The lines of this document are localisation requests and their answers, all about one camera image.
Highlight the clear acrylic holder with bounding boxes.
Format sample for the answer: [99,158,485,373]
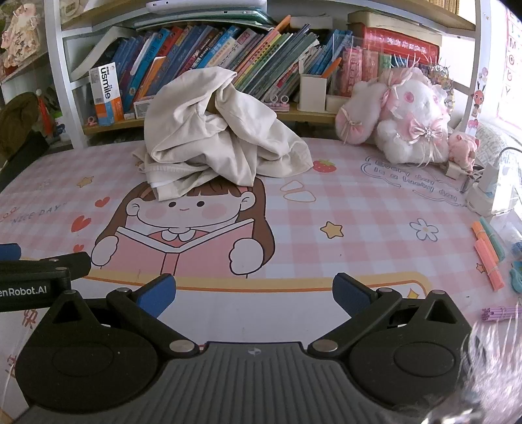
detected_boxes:
[326,28,392,98]

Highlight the pink checked cartoon desk mat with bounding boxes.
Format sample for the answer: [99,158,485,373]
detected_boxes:
[0,136,522,424]

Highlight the white pink plush bunny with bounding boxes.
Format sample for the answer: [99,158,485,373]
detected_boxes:
[335,66,453,168]

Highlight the clear plastic bag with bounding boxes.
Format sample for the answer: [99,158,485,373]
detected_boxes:
[461,322,522,424]

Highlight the white metal bookshelf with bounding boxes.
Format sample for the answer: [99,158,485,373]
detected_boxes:
[0,0,490,151]

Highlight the pink scissors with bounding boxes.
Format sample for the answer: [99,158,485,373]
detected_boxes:
[263,95,291,112]

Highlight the cartoon sticker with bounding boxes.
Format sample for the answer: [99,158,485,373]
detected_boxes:
[472,87,487,119]

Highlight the white charger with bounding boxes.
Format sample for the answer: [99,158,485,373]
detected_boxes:
[466,161,516,217]

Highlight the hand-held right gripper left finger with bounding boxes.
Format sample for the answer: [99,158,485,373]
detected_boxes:
[49,273,200,359]

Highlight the brown cloth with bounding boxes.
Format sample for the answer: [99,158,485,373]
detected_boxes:
[0,92,39,156]

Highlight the wall poster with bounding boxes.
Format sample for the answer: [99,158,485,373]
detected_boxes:
[495,8,522,123]

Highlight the green highlighter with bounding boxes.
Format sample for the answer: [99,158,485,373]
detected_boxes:
[479,217,506,262]

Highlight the pink cream wall ornament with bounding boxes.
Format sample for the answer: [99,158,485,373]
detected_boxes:
[0,6,41,68]

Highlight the row of colourful books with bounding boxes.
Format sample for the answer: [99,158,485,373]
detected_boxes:
[110,14,443,115]

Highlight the red thick book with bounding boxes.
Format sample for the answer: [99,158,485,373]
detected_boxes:
[363,26,441,62]

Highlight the low cream box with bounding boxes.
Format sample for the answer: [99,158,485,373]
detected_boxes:
[325,95,350,113]

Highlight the tall white orange box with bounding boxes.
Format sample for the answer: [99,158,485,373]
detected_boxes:
[89,62,125,126]

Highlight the cream pen holder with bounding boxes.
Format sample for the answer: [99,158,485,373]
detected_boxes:
[299,72,328,112]

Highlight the white tablet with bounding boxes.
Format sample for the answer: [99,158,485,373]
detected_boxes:
[146,0,266,11]

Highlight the orange red bottle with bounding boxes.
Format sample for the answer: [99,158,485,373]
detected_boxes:
[38,92,54,135]

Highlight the small pink plush pig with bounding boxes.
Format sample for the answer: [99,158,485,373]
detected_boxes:
[447,132,481,170]

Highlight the cream printed T-shirt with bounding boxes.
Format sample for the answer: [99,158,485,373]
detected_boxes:
[132,66,315,201]

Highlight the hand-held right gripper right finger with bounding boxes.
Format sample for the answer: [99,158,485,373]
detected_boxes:
[308,272,474,359]

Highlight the bundle of purple pencils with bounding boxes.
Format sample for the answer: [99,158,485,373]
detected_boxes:
[482,306,522,324]

